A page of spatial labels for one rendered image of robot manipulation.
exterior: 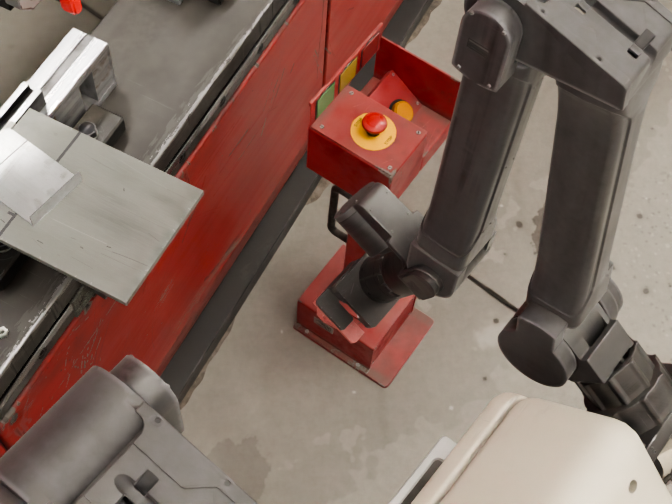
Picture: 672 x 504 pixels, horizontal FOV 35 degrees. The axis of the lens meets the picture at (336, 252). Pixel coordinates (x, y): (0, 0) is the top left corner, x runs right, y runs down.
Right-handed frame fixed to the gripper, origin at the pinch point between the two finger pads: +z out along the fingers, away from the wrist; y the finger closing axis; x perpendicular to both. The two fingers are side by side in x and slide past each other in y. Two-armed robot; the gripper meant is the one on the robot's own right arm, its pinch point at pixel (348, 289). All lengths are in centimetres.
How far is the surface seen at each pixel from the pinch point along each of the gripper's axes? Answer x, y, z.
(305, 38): -26, -49, 51
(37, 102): -43.3, 4.6, 22.8
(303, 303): 14, -29, 91
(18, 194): -35.5, 16.5, 17.4
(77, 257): -24.9, 18.0, 12.2
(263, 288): 8, -31, 108
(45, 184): -34.2, 13.3, 16.7
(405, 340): 37, -41, 92
